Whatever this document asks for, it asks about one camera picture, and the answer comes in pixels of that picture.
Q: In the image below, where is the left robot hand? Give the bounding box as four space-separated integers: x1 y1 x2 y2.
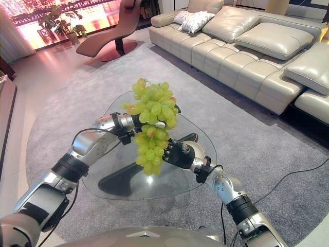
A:
131 114 167 133

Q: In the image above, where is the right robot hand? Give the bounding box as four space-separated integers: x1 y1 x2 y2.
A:
163 138 207 171

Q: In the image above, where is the green grape bunch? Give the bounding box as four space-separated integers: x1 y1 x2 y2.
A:
120 78 181 177

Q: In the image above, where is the glass coffee table top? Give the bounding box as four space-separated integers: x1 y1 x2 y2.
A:
81 90 218 202

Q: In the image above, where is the grey carpet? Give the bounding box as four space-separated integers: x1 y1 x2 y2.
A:
25 42 329 242

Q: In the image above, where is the black coffee table base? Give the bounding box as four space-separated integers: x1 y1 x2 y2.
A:
97 132 199 194

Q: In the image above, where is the brown lounge chair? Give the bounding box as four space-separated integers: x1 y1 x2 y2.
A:
76 0 145 63

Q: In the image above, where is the silver robot torso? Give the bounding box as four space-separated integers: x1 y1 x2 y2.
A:
58 225 225 247

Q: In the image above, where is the beige leather sofa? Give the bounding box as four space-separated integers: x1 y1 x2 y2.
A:
148 0 329 117

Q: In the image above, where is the white plant pot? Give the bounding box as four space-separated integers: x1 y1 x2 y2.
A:
67 31 80 45

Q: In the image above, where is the white fluffy pillow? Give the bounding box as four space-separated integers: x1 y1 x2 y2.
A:
172 10 216 34

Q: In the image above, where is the green potted plant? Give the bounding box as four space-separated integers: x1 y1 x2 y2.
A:
38 4 88 39

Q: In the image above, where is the beige leather cushion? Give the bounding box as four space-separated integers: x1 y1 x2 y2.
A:
234 22 315 61
283 41 329 96
202 5 261 44

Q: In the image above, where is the white curtain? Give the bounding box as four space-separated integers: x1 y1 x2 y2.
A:
0 5 36 65

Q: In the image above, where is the black floor cable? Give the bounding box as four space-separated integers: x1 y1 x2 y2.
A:
254 156 329 204

